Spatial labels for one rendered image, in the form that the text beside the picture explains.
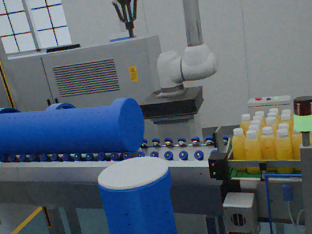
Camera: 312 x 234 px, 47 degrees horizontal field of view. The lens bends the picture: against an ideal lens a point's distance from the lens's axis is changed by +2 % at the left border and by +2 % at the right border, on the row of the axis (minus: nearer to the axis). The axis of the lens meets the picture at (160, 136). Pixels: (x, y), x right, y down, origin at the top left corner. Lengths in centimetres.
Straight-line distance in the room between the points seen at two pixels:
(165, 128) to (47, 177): 80
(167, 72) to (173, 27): 228
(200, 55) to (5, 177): 136
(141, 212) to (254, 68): 339
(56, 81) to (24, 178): 171
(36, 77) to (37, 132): 188
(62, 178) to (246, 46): 303
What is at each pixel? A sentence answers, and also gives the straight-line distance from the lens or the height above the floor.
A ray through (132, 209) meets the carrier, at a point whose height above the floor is 95.
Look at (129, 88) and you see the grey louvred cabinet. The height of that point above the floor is 102.
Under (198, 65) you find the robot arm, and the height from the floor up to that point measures 127.
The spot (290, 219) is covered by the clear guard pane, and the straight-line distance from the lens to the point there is 150.
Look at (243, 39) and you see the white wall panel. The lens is 444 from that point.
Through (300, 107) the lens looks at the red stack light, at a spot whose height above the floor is 124.
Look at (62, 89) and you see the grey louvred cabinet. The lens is 371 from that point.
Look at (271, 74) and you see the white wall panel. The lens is 450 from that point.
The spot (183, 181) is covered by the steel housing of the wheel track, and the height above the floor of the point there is 84.
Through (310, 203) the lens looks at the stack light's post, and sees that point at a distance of 133.
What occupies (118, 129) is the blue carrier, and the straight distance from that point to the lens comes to 169.
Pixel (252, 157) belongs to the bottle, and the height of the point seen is 98.
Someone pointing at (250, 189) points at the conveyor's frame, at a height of 86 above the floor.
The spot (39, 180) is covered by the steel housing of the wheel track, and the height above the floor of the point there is 84.
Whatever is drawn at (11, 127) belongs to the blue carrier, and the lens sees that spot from 210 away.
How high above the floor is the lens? 156
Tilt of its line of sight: 18 degrees down
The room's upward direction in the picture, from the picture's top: 10 degrees counter-clockwise
